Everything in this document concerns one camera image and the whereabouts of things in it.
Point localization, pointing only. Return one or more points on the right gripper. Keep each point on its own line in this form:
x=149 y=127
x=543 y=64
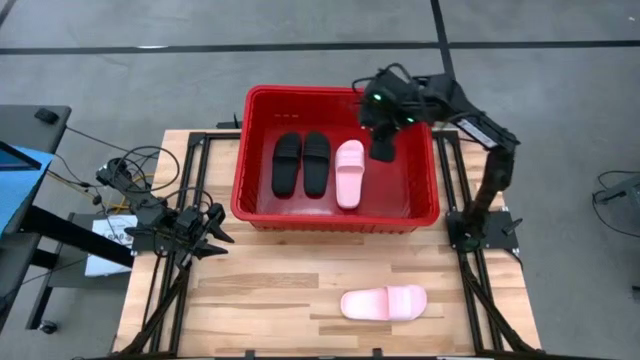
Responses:
x=392 y=107

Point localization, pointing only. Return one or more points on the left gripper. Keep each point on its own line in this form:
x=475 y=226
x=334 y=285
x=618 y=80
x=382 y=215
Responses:
x=191 y=230

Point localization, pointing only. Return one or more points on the pink foam slide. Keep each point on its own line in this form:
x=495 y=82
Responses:
x=349 y=175
x=385 y=303

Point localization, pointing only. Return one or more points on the black quilted foam slide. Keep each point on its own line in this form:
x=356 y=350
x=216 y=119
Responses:
x=317 y=165
x=287 y=165

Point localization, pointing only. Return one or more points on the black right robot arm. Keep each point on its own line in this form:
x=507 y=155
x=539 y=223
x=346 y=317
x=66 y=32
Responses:
x=495 y=170

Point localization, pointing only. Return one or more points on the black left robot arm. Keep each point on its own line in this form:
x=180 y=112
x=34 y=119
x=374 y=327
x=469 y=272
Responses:
x=145 y=210

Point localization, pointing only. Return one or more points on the red plastic bin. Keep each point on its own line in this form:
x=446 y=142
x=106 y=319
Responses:
x=400 y=190

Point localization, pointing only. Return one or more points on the white paper sheet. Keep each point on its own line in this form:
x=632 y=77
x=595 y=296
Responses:
x=107 y=260

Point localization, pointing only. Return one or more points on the black caster wheel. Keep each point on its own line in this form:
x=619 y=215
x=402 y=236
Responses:
x=48 y=327

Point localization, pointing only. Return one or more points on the blue panel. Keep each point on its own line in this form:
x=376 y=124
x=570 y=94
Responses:
x=20 y=185

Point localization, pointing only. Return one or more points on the black computer mouse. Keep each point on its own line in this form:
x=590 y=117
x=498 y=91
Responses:
x=47 y=115

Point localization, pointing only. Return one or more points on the dark grey desk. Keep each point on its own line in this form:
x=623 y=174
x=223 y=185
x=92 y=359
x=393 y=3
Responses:
x=25 y=125

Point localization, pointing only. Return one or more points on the black aluminium table frame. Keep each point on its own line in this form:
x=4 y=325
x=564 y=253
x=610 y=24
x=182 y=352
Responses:
x=202 y=165

